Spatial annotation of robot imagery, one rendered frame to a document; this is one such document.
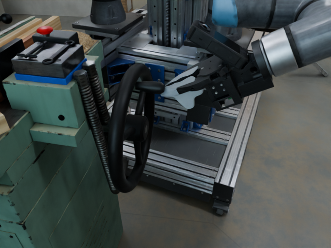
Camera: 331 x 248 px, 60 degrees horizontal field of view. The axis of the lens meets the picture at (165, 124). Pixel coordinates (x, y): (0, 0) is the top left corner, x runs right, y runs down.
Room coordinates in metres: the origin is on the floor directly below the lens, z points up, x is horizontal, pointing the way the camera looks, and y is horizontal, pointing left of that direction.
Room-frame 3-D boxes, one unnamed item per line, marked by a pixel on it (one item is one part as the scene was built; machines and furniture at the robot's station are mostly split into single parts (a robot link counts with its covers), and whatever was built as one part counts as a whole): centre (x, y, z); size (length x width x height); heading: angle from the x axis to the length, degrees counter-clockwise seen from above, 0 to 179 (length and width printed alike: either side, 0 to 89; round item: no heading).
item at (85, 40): (0.77, 0.27, 0.92); 0.14 x 0.09 x 0.04; 79
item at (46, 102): (0.51, 0.22, 0.91); 0.15 x 0.14 x 0.09; 169
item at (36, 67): (0.52, 0.21, 0.99); 0.13 x 0.11 x 0.06; 169
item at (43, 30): (0.55, 0.23, 1.02); 0.03 x 0.03 x 0.01
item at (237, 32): (1.07, -0.21, 0.87); 0.15 x 0.15 x 0.10
